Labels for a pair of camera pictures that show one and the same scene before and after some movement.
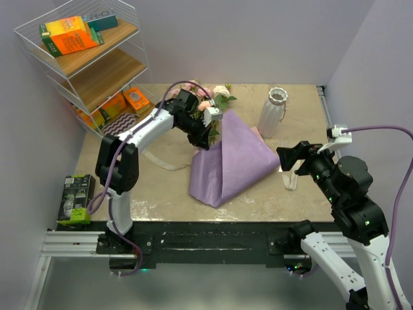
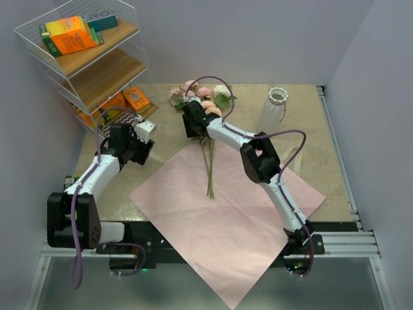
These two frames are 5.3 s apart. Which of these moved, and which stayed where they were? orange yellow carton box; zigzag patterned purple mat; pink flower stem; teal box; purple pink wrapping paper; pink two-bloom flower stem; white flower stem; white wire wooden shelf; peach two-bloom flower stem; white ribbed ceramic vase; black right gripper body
Moved: purple pink wrapping paper; peach two-bloom flower stem; pink two-bloom flower stem; black right gripper body
Stayed: pink flower stem; white ribbed ceramic vase; white wire wooden shelf; white flower stem; teal box; zigzag patterned purple mat; orange yellow carton box
